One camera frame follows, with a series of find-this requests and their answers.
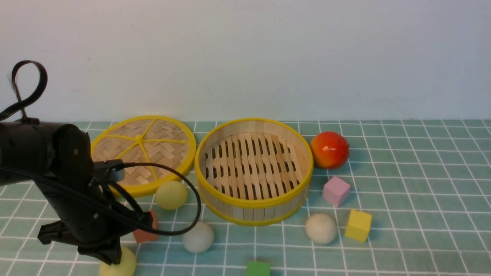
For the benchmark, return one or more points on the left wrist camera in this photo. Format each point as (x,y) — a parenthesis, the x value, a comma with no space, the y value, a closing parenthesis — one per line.
(110,170)

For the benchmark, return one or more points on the bamboo steamer tray yellow rim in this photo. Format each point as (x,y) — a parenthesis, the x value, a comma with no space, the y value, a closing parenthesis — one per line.
(254,171)

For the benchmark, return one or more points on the pink foam cube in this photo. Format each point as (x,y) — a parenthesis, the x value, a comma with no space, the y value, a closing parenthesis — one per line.
(336,191)

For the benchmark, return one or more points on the orange foam cube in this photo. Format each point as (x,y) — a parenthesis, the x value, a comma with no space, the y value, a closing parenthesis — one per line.
(143,236)

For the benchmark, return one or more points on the green checkered tablecloth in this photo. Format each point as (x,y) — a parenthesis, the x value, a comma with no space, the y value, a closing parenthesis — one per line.
(426,183)

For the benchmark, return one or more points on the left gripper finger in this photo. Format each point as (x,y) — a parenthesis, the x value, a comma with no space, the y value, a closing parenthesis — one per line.
(108,254)

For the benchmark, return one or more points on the red orange pomegranate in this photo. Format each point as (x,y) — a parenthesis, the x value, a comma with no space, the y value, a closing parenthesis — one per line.
(330,150)

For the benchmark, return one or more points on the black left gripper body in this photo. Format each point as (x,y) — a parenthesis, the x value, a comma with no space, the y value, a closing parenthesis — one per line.
(81,225)

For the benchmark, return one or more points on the green foam cube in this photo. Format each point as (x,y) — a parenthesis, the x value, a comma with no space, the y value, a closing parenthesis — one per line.
(257,268)

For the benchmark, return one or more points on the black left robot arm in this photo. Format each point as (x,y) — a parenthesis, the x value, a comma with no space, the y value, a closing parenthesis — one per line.
(62,153)

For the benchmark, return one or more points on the white bun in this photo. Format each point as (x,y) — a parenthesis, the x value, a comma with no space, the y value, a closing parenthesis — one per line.
(198,239)
(321,228)

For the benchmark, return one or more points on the woven bamboo steamer lid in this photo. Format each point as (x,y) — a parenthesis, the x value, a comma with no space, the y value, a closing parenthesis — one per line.
(147,139)

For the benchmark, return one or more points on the yellow foam cube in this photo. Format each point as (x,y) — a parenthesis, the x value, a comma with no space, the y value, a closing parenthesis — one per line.
(359,225)

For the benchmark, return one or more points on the yellow-green bun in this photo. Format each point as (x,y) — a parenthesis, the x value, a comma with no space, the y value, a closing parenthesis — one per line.
(127,266)
(171,195)

